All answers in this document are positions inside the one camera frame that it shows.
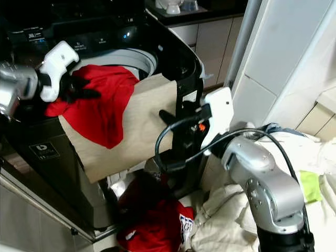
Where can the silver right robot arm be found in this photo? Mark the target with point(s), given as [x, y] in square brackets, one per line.
[268, 181]

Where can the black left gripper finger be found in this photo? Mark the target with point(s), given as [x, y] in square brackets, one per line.
[80, 83]
[89, 94]

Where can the beige cloth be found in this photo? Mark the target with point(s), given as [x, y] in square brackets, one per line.
[142, 142]

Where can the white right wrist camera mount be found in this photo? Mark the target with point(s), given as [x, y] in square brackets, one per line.
[221, 110]

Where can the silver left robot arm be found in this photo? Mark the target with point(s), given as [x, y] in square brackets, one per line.
[16, 86]

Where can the clear glass jar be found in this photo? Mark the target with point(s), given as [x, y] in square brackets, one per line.
[190, 4]

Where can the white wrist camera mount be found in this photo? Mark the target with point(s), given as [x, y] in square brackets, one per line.
[221, 110]
[55, 63]

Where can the grey vertical drain pipe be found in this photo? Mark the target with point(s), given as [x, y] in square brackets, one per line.
[244, 37]

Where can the red printed garment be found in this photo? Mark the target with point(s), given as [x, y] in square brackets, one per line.
[152, 226]

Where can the lime green cloth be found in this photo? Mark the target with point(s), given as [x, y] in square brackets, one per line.
[311, 186]

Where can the black top-load washing machine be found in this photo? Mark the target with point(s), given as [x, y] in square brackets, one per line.
[34, 131]

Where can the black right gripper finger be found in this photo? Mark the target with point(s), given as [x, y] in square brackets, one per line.
[167, 117]

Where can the white stacked bowls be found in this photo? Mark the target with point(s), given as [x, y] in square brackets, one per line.
[169, 6]

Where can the small white garment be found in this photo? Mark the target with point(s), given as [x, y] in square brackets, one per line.
[119, 179]

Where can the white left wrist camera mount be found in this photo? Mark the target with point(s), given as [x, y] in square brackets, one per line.
[55, 63]

